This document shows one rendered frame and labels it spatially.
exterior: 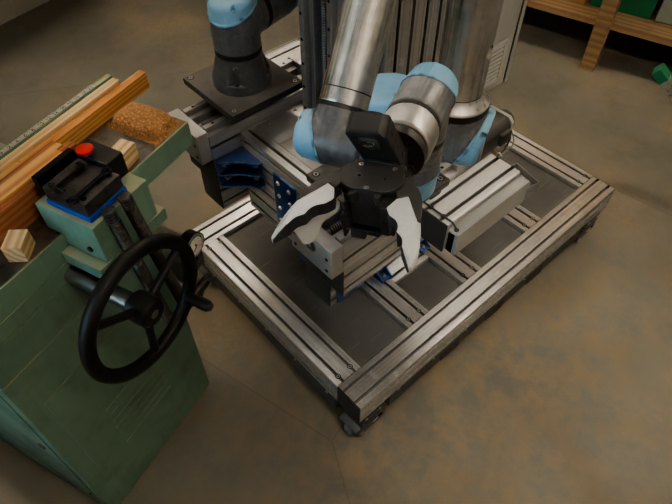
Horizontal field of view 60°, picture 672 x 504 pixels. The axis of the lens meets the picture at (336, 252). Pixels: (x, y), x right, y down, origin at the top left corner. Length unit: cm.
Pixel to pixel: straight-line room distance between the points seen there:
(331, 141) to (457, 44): 28
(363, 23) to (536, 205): 143
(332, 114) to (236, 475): 120
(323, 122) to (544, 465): 131
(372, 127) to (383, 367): 114
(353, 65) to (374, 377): 100
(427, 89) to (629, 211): 192
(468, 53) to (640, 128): 212
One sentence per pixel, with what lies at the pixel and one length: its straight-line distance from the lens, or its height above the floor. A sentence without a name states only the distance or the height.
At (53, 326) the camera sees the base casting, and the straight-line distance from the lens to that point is 125.
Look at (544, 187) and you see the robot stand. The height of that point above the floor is 21.
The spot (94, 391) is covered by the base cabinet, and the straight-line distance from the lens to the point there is 145.
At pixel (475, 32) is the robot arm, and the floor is 121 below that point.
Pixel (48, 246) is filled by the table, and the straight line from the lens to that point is 116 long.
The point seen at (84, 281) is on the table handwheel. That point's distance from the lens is 118.
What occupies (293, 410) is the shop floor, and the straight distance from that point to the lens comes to 187.
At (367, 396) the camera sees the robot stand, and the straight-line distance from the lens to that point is 163.
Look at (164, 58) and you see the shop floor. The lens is 335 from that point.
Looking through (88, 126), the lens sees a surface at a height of 92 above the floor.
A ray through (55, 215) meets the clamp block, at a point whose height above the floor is 95.
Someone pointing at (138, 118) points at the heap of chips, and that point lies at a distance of 132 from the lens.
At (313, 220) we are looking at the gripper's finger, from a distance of 66.
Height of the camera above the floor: 168
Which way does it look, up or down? 50 degrees down
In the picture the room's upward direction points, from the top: straight up
